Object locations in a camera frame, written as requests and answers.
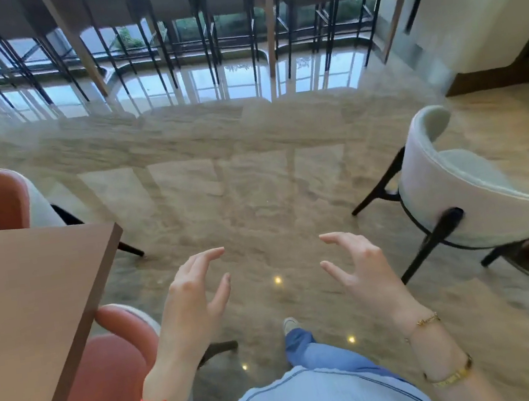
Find person's left hand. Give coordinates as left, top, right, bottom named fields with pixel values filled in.
left=137, top=246, right=244, bottom=377

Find person's right hand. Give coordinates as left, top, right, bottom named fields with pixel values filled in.
left=316, top=220, right=438, bottom=342

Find blue jeans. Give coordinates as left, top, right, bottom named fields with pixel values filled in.
left=282, top=314, right=408, bottom=396

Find beige sneaker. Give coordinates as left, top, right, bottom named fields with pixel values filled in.
left=281, top=315, right=303, bottom=337

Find light wooden dining table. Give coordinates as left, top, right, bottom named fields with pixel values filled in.
left=0, top=210, right=147, bottom=401

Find brown wooden bar table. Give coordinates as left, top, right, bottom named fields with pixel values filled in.
left=39, top=0, right=277, bottom=106
left=258, top=0, right=437, bottom=80

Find thin gold chain bracelet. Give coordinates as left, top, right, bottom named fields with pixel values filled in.
left=401, top=311, right=444, bottom=344

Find gold bangle bracelet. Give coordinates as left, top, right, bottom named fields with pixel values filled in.
left=421, top=354, right=477, bottom=391

